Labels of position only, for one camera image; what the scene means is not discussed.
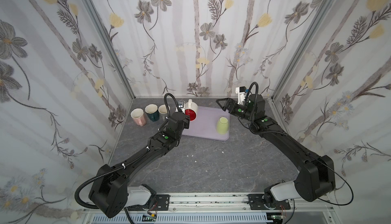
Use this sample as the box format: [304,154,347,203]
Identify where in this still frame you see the white ceramic mug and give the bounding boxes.
[184,99,198,121]

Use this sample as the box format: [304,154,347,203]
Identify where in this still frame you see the lavender plastic tray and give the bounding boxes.
[182,107,230,141]

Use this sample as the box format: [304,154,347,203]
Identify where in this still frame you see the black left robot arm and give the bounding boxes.
[89,112,190,218]

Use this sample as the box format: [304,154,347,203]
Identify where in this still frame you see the small circuit board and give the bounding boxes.
[142,212,157,222]

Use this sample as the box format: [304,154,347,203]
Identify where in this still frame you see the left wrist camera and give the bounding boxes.
[177,100,185,113]

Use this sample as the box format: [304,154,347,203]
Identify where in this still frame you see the aluminium corner post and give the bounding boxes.
[81,0,136,100]
[271,0,335,101]

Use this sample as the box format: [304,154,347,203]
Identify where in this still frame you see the light green ceramic mug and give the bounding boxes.
[216,117,229,134]

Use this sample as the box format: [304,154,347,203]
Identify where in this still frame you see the left black corrugated cable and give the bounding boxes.
[74,162,129,210]

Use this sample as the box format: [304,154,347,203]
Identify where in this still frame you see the aluminium left corner post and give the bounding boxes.
[81,0,136,100]

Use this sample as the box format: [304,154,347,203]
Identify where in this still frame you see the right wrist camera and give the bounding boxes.
[235,86,248,105]

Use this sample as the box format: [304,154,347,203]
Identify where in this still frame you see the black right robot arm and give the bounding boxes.
[216,95,336,207]

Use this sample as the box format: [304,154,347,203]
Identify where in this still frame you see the white slotted cable duct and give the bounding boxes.
[91,213,273,224]

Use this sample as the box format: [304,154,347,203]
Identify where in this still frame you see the grey ceramic mug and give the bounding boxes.
[158,104,169,121]

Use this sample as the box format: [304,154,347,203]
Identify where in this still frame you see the dark green ceramic mug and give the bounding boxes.
[145,104,160,122]

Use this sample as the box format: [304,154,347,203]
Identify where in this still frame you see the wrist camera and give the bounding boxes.
[177,100,185,113]
[235,86,248,105]

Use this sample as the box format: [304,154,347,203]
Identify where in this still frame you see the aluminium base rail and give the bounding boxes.
[82,192,335,214]

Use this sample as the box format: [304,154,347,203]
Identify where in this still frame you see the pink ceramic mug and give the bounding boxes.
[130,108,147,127]

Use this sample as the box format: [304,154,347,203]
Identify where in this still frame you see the aluminium right corner post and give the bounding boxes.
[271,0,335,101]

